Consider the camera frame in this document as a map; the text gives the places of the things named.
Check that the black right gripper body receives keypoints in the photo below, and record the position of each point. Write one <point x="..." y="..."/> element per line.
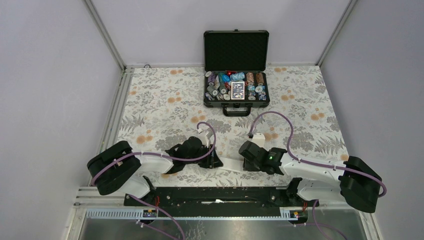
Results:
<point x="251" y="166"/>

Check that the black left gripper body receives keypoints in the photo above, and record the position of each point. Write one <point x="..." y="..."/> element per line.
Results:
<point x="206" y="162"/>

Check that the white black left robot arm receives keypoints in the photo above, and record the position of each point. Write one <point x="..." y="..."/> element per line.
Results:
<point x="114" y="169"/>

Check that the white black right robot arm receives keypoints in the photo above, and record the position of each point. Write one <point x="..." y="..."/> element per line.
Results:
<point x="352" y="181"/>

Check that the floral patterned table mat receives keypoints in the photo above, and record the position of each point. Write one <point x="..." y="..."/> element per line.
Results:
<point x="164" y="105"/>

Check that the playing card deck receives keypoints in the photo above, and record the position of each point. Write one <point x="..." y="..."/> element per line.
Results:
<point x="237" y="90"/>

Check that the black poker chip case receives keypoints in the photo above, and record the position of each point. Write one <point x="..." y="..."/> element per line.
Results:
<point x="235" y="56"/>

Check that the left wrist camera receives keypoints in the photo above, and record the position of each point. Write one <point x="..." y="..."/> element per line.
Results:
<point x="205" y="137"/>

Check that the black mounting base rail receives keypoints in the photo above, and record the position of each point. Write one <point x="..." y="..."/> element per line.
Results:
<point x="234" y="199"/>

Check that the aluminium frame rail left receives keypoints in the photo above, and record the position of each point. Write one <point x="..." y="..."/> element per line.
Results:
<point x="88" y="196"/>

